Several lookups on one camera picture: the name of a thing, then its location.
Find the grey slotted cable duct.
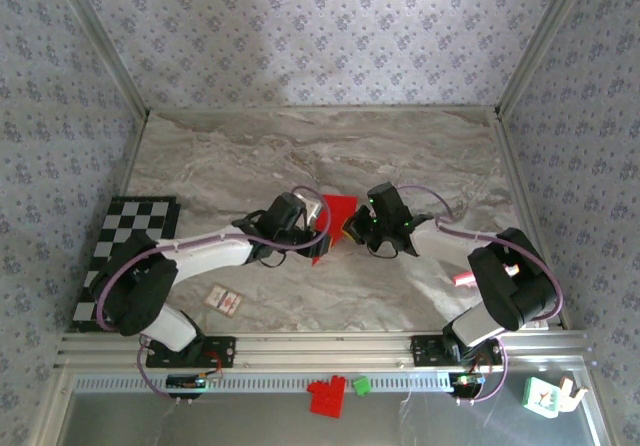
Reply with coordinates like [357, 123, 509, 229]
[72, 370, 454, 395]

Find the red paper sheet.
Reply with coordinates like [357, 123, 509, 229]
[310, 194, 359, 267]

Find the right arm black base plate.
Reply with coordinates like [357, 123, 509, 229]
[410, 334, 504, 367]

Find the beige wooden toy piece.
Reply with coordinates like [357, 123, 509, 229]
[557, 376, 589, 415]

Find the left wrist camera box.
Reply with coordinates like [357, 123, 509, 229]
[267, 191, 322, 230]

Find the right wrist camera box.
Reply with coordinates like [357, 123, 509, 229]
[367, 181, 414, 232]

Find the aluminium frame post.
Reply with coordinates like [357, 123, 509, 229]
[494, 0, 597, 122]
[49, 0, 152, 120]

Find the red toy brick stack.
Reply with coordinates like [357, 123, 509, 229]
[306, 374, 347, 420]

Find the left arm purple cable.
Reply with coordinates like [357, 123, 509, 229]
[96, 185, 333, 406]

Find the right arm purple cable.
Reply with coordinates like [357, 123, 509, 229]
[398, 184, 565, 406]

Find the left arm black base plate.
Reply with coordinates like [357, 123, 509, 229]
[145, 335, 237, 370]

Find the steel sheet shelf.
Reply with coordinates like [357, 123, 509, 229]
[62, 390, 609, 446]

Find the aluminium front rail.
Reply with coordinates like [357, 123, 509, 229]
[53, 329, 596, 370]

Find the black white checkerboard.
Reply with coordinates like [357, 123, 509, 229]
[71, 194, 182, 335]

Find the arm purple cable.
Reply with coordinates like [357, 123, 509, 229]
[398, 184, 565, 406]
[96, 185, 333, 406]

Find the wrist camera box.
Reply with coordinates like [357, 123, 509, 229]
[367, 181, 414, 232]
[267, 191, 322, 230]

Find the aluminium table side rail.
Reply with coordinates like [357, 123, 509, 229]
[492, 113, 571, 331]
[117, 110, 152, 200]

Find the small printed playing card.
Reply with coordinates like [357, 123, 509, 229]
[203, 283, 245, 320]

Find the white green toy clock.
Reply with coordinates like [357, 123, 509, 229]
[522, 376, 564, 420]

